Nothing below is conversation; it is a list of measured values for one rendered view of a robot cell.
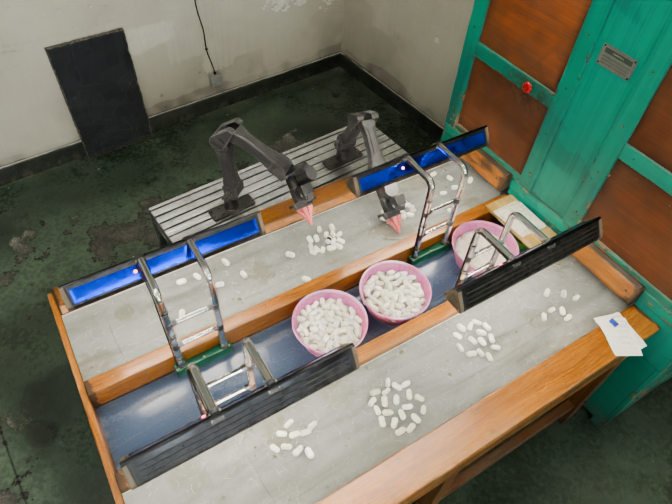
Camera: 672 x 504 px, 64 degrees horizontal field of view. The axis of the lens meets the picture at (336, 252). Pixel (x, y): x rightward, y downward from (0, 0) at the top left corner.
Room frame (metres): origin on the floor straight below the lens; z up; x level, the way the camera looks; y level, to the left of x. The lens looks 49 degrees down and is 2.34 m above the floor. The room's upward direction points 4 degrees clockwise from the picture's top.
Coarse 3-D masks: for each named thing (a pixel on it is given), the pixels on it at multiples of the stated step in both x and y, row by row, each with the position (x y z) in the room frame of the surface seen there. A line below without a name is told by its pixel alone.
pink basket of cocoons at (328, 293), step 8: (312, 296) 1.14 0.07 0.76; (320, 296) 1.15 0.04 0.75; (328, 296) 1.15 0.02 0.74; (336, 296) 1.15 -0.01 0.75; (344, 296) 1.15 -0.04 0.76; (352, 296) 1.14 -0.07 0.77; (304, 304) 1.11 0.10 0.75; (352, 304) 1.13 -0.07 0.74; (360, 304) 1.11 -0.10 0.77; (296, 312) 1.06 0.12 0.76; (360, 312) 1.09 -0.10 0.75; (296, 320) 1.04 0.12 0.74; (296, 328) 1.01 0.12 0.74; (296, 336) 0.96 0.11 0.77; (304, 344) 0.93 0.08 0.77; (312, 352) 0.93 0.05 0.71; (320, 352) 0.90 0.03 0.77
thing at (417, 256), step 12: (432, 144) 1.62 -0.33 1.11; (408, 156) 1.52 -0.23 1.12; (456, 156) 1.54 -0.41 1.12; (420, 168) 1.46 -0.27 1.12; (432, 180) 1.41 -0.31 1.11; (432, 192) 1.39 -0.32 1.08; (456, 192) 1.48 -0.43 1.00; (444, 204) 1.45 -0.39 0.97; (456, 204) 1.47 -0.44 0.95; (420, 228) 1.39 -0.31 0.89; (432, 228) 1.44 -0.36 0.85; (420, 240) 1.39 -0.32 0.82; (444, 240) 1.48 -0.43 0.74; (420, 252) 1.42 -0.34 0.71; (432, 252) 1.43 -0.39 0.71
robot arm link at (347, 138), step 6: (366, 114) 1.87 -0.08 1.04; (348, 126) 1.92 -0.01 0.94; (342, 132) 1.98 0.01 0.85; (348, 132) 1.91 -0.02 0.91; (354, 132) 1.88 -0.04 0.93; (342, 138) 1.96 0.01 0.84; (348, 138) 1.92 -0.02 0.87; (354, 138) 1.93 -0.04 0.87; (342, 144) 1.95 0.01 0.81; (348, 144) 1.96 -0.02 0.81; (354, 144) 1.97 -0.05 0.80
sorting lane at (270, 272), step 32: (416, 192) 1.75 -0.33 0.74; (448, 192) 1.76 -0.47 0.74; (480, 192) 1.78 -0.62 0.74; (320, 224) 1.51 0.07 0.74; (352, 224) 1.53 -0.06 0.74; (384, 224) 1.54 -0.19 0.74; (416, 224) 1.56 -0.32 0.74; (224, 256) 1.31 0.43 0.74; (256, 256) 1.32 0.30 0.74; (320, 256) 1.34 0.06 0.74; (352, 256) 1.36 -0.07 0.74; (160, 288) 1.14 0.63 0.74; (192, 288) 1.15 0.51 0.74; (224, 288) 1.16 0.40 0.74; (256, 288) 1.17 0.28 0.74; (288, 288) 1.18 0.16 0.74; (64, 320) 0.97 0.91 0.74; (96, 320) 0.98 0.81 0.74; (128, 320) 0.99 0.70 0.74; (192, 320) 1.01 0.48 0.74; (96, 352) 0.86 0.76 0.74; (128, 352) 0.87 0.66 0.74
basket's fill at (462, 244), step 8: (472, 232) 1.54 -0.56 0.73; (464, 240) 1.49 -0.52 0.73; (480, 240) 1.49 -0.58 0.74; (456, 248) 1.45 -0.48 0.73; (464, 248) 1.45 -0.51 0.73; (480, 248) 1.46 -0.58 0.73; (464, 256) 1.41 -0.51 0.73; (480, 256) 1.41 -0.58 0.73; (488, 256) 1.41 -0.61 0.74; (472, 264) 1.37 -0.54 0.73; (480, 264) 1.37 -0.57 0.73; (496, 264) 1.38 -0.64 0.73
